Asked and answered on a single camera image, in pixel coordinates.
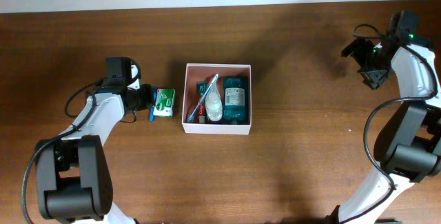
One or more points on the clear foam soap pump bottle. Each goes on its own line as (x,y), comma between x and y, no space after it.
(213,104)

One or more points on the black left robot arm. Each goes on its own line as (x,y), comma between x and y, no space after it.
(73,180)

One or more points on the teal Listerine mouthwash bottle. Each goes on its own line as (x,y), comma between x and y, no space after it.
(235,110)

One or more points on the green Colgate toothpaste tube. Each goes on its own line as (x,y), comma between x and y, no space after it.
(201,87)

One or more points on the pink box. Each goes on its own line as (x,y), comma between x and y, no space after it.
(195,72)

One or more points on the blue white toothbrush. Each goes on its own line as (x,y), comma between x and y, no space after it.
(190,117)

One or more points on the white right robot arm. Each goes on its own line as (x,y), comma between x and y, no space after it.
(401,136)

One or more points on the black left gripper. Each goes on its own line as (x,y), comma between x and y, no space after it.
(148,97)

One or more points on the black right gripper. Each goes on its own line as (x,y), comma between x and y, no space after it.
(373,78)

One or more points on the green Dettol soap bar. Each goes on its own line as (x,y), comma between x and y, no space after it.
(164,102)

